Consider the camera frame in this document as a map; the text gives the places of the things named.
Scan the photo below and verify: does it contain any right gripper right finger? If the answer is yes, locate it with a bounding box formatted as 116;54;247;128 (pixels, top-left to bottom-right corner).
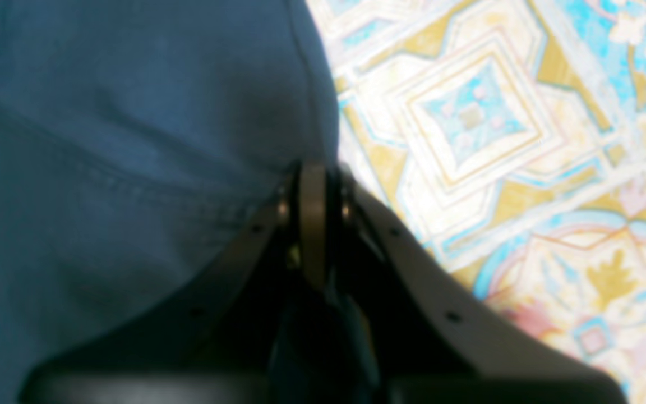
338;168;626;403

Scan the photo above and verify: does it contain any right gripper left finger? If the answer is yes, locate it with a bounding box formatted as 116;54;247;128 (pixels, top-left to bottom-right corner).
19;164;328;403

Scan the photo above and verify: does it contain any dark blue t-shirt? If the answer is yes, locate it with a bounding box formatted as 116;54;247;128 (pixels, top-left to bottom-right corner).
0;1;338;403

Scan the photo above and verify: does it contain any patterned tablecloth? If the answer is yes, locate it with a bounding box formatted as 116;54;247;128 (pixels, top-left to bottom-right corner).
308;1;646;403

